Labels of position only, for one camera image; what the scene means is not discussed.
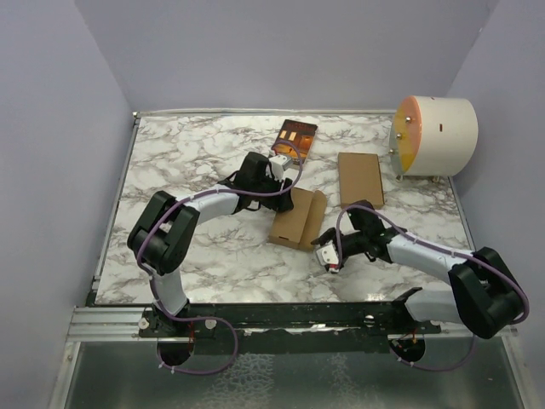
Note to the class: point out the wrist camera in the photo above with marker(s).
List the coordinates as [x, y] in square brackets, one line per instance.
[328, 258]
[277, 165]

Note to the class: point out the folded brown cardboard box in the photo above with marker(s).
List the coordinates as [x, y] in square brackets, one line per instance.
[360, 178]

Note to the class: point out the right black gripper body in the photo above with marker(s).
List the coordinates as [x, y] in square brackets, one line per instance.
[352, 244]

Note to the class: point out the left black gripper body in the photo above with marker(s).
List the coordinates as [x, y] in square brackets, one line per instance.
[270, 185]

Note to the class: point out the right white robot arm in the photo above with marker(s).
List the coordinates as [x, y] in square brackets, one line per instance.
[483, 295]

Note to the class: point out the round pastel drawer cabinet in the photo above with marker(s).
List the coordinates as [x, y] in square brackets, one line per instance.
[432, 136]

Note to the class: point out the dark paperback book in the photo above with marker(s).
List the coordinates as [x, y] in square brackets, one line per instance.
[295, 140]

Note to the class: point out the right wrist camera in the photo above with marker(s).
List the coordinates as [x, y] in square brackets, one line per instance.
[328, 258]

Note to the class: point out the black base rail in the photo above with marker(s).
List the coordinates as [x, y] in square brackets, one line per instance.
[257, 328]

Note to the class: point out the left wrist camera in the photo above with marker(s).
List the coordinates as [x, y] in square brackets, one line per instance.
[277, 165]

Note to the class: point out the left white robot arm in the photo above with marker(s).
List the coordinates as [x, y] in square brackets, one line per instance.
[161, 237]

